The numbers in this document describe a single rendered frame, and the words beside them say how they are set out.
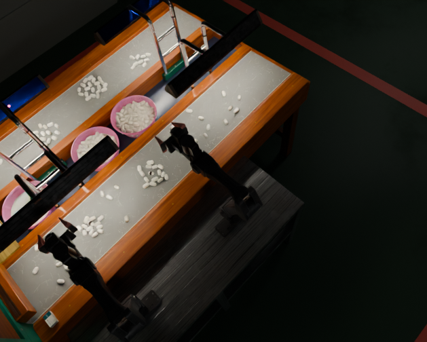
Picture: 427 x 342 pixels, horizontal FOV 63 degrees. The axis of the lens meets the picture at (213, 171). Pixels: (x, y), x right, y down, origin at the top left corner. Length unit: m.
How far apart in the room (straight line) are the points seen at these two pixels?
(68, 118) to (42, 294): 0.98
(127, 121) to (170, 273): 0.88
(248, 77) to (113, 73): 0.83
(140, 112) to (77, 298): 1.02
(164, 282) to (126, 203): 0.43
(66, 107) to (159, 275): 1.15
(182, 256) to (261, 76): 1.11
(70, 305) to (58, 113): 1.11
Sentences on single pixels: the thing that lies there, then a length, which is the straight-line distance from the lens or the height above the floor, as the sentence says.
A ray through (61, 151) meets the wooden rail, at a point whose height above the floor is 0.75.
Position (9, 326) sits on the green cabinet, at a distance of 1.70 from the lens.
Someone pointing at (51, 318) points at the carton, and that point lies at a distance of 1.74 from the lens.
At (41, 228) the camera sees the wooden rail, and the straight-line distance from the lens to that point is 1.91.
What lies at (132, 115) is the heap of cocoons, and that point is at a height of 0.74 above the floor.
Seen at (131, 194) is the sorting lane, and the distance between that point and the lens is 1.80.
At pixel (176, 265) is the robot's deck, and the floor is 0.67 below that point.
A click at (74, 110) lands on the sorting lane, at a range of 2.23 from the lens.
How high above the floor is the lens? 2.30
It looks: 62 degrees down
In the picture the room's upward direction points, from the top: 13 degrees counter-clockwise
